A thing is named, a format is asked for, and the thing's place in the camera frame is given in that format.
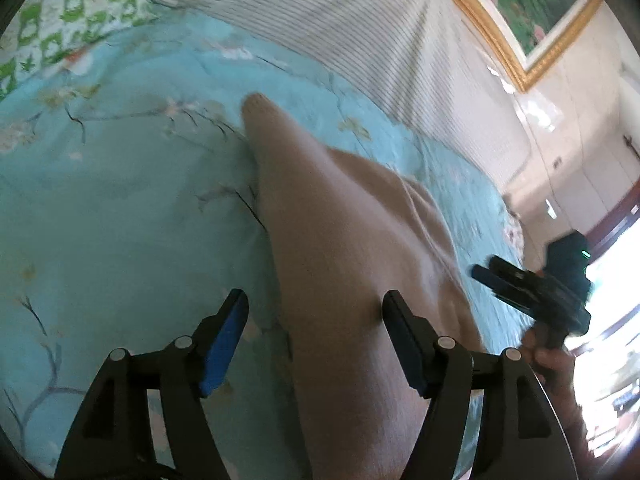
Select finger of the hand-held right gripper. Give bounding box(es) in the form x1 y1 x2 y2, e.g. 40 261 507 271
471 265 538 312
488 256 547 287

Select person's right hand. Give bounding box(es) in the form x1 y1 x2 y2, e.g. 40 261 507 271
520 322 577 403

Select person's right forearm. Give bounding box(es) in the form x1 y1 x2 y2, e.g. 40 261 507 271
547 385 603 463

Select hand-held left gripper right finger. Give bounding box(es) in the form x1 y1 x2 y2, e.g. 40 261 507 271
382 290 576 480

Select green checked pillow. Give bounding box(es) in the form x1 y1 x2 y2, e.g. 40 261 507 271
0 0 160 102

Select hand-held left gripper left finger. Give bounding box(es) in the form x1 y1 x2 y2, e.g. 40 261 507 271
54 289 250 480

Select turquoise floral blanket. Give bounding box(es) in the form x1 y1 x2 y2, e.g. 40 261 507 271
0 10 526 480

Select pink floral bed sheet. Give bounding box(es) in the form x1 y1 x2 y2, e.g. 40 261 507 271
502 207 525 256

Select gold framed floral painting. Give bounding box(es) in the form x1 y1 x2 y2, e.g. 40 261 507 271
432 0 604 94

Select beige knitted sweater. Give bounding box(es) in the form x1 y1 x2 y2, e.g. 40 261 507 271
241 92 485 480

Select striped white bolster pillow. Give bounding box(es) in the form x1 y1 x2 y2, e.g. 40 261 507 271
150 0 532 192

